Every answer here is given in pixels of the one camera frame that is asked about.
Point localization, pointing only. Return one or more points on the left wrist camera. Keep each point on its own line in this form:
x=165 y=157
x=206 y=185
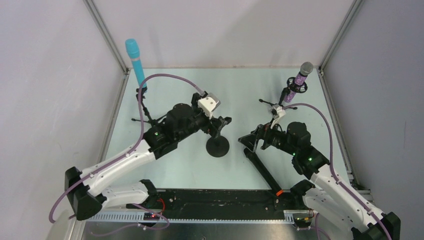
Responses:
x=208 y=104

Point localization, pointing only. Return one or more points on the blue toy microphone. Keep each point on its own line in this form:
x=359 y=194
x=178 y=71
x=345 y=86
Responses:
x=133 y=52

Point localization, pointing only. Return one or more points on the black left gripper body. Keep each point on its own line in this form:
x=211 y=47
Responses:
x=214 y=126

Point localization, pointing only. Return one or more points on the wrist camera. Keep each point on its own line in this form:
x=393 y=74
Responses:
x=208 y=104
x=277 y=113

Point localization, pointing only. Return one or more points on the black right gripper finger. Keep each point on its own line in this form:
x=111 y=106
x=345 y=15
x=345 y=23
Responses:
x=259 y=132
x=250 y=141

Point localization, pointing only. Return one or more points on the black microphone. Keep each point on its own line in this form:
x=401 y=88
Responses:
x=263 y=171

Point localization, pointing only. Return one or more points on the black tripod mic stand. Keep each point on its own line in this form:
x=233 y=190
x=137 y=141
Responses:
x=146 y=113

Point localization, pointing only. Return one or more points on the black round-base mic stand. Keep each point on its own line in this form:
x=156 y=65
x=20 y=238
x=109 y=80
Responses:
x=217 y=145

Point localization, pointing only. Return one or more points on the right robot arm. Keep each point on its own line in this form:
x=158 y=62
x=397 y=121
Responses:
x=324 y=190

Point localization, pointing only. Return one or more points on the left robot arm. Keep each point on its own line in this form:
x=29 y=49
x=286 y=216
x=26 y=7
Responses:
x=89 y=190

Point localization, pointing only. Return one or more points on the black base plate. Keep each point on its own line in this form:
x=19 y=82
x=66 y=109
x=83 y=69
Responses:
x=223 y=204

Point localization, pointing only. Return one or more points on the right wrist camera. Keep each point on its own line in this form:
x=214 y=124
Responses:
x=277 y=113

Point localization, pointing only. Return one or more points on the purple glitter microphone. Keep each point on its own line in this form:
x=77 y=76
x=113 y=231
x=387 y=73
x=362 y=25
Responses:
x=305 y=69

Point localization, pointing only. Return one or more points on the black shock-mount tripod stand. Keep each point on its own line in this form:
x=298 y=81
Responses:
x=291 y=89

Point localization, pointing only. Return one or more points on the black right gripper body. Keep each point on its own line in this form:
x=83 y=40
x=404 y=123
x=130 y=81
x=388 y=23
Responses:
x=260 y=137

